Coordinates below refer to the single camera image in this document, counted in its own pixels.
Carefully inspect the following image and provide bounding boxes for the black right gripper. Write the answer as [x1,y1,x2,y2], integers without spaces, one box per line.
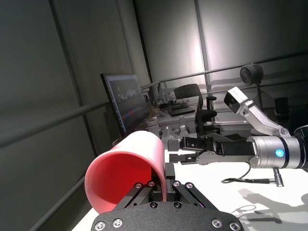
[167,136,257,166]

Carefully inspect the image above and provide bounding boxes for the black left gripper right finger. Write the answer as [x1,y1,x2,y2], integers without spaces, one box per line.
[165,163,218,214]

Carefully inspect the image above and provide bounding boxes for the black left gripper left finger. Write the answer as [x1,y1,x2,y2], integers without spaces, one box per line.
[116,180,167,212]

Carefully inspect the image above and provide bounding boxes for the pink plastic cup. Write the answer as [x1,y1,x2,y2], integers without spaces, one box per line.
[84,130,167,215]

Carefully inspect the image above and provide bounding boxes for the clear plastic bottles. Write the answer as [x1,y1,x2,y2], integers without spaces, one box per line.
[161,124,191,145]

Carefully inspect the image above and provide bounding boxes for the black laptop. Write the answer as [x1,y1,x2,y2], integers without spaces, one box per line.
[167,105,196,118]

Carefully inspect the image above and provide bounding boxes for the black office chair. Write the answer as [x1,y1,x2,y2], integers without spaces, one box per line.
[173,83,218,136]

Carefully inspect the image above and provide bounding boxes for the black computer monitor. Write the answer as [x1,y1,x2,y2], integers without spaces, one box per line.
[100,73,150,138]

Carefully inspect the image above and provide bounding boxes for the grey railing bar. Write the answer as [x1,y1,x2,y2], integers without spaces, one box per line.
[0,101,109,149]
[141,51,308,90]

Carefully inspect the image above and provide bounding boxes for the round black webcam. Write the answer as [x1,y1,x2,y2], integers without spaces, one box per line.
[239,63,264,111]

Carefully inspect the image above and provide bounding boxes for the black box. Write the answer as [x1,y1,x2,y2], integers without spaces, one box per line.
[274,97,290,116]

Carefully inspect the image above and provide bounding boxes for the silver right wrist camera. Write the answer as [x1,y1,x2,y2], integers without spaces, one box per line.
[223,86,290,140]

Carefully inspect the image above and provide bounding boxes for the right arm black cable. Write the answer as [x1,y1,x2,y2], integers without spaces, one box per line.
[221,166,285,188]

